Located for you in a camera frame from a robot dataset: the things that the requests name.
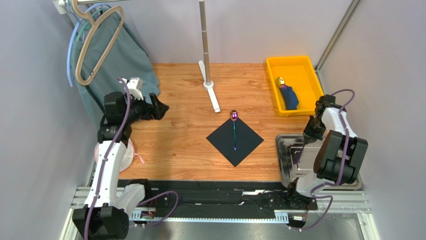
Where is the black paper napkin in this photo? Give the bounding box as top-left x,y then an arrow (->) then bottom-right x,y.
206,118 -> 264,167

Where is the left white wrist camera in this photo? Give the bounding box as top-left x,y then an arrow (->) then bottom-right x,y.
122,77 -> 144,100

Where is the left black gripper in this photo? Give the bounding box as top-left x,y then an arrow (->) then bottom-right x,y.
122,93 -> 169,125

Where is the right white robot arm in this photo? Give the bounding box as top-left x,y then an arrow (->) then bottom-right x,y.
285,94 -> 368,209

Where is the pink rimmed white mesh basket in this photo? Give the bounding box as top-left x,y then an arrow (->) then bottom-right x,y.
94,139 -> 146,173

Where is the teal hanging cloth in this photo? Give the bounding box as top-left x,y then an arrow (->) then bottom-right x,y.
76,13 -> 161,131

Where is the aluminium frame rail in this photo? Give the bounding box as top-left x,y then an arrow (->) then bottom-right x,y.
59,186 -> 380,240

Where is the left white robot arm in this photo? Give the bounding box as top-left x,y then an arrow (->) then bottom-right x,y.
72,91 -> 169,240

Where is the green clothes hanger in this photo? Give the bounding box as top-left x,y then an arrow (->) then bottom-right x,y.
76,8 -> 104,41

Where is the yellow plastic bin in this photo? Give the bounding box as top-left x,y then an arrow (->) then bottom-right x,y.
266,55 -> 324,117

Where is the beige clothes hanger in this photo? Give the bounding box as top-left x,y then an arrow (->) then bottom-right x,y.
71,0 -> 125,87

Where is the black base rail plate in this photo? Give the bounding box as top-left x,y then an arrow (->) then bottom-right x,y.
117,179 -> 318,223

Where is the white stand base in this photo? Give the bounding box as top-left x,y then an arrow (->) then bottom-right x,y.
198,60 -> 221,113

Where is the metal tray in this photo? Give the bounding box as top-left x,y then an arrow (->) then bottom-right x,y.
275,133 -> 362,191

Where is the rolled dark blue napkin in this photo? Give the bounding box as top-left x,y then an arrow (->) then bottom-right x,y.
279,85 -> 299,110

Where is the metal stand pole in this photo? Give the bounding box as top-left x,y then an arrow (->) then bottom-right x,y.
198,0 -> 214,89

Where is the iridescent purple spoon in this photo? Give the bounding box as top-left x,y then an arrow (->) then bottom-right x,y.
229,110 -> 238,151

